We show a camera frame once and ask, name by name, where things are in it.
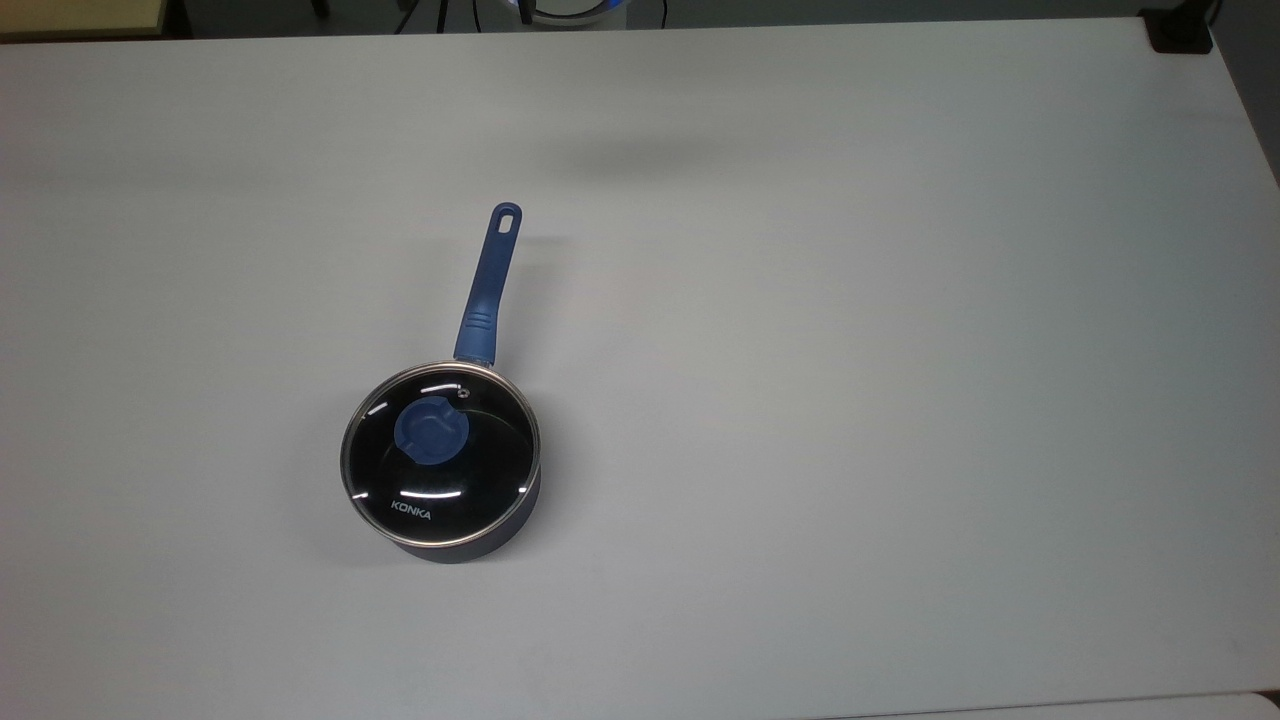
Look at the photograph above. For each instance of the glass lid with blue knob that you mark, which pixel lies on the glass lid with blue knob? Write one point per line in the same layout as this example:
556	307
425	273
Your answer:
432	431

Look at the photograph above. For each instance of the black table clamp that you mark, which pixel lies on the black table clamp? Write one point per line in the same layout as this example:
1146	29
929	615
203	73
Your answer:
1180	30

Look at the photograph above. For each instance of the light wooden board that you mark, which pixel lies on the light wooden board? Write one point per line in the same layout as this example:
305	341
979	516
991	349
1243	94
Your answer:
80	15

